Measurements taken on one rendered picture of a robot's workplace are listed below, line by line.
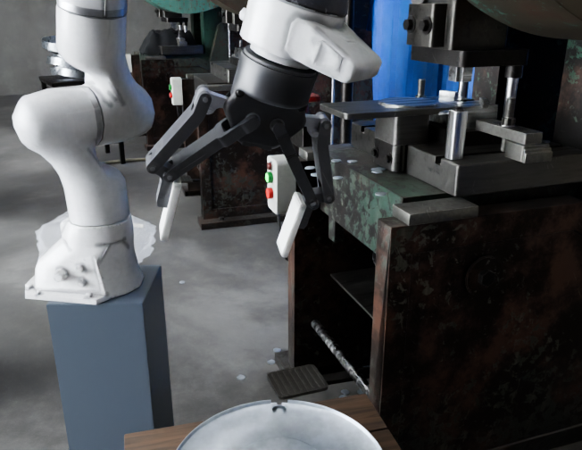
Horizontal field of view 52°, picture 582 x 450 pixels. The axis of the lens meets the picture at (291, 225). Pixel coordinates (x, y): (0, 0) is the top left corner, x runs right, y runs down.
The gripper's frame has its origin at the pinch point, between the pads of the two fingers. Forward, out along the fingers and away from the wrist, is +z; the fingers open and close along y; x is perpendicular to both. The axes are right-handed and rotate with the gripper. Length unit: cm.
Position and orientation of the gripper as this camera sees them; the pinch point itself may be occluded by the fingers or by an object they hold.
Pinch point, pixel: (227, 234)
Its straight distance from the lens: 66.1
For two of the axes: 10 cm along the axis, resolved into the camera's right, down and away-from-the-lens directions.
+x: 2.2, 5.4, -8.1
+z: -3.0, 8.3, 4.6
